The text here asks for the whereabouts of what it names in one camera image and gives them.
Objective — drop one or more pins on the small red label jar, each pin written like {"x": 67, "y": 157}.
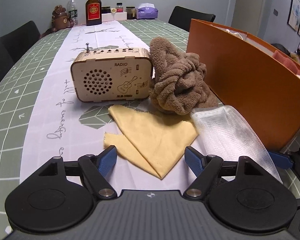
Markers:
{"x": 119, "y": 7}

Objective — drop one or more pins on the black chair right side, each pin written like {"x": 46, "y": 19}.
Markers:
{"x": 181, "y": 17}

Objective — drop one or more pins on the brown fluffy towel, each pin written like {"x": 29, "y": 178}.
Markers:
{"x": 178, "y": 85}

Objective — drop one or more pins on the small cream cup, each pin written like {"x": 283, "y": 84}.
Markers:
{"x": 113, "y": 10}

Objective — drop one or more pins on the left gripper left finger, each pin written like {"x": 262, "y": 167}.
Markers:
{"x": 103, "y": 162}

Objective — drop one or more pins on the black chair far left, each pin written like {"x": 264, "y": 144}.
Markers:
{"x": 19, "y": 41}

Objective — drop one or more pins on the black jar on tray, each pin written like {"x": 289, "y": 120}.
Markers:
{"x": 106, "y": 10}

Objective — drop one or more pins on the brown bear figurine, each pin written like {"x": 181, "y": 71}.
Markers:
{"x": 60, "y": 20}

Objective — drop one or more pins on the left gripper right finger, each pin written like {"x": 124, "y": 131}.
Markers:
{"x": 198, "y": 162}

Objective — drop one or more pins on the wooden radio box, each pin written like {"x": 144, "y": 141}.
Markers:
{"x": 110, "y": 73}

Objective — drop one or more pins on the black garment on sofa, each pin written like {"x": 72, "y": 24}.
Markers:
{"x": 282, "y": 48}

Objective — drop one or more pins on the red fluffy towel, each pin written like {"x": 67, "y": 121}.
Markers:
{"x": 287, "y": 62}

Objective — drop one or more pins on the purple tissue box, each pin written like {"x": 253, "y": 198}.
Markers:
{"x": 146, "y": 11}

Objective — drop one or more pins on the yellow cleaning cloth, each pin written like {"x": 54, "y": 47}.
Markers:
{"x": 153, "y": 142}

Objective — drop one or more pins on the white mesh cloth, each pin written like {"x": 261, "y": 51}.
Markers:
{"x": 224, "y": 132}

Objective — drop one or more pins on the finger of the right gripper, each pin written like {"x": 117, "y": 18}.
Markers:
{"x": 280, "y": 160}

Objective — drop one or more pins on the clear plastic water bottle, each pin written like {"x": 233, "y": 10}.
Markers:
{"x": 72, "y": 12}

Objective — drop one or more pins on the brown liquor bottle red label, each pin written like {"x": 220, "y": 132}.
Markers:
{"x": 93, "y": 12}

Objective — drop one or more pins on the dark glass jar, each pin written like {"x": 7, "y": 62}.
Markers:
{"x": 130, "y": 10}

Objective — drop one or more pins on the cream door right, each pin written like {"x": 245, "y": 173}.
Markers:
{"x": 247, "y": 15}

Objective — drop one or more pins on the white condiment tray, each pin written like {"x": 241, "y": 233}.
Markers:
{"x": 117, "y": 16}

